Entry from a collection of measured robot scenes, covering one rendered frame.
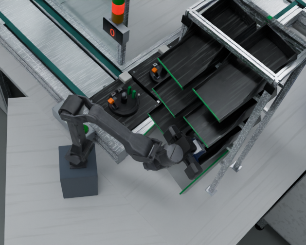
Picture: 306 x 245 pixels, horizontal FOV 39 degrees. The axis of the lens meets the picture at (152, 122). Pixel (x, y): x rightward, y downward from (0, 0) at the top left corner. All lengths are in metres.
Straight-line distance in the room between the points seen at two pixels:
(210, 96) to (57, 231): 0.85
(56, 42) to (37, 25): 0.15
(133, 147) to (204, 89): 0.28
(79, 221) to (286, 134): 1.04
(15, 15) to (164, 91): 1.10
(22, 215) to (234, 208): 0.87
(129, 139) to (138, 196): 0.55
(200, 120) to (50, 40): 1.03
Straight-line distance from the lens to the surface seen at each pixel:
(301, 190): 2.26
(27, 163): 1.91
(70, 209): 1.80
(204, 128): 1.42
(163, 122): 1.60
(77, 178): 1.64
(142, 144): 1.33
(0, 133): 3.01
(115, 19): 1.78
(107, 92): 1.93
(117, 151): 1.79
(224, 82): 1.31
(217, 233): 1.83
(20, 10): 2.36
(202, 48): 1.35
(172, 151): 1.29
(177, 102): 1.45
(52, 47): 2.17
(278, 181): 2.00
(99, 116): 1.29
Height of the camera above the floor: 2.55
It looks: 58 degrees down
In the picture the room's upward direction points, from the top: 12 degrees clockwise
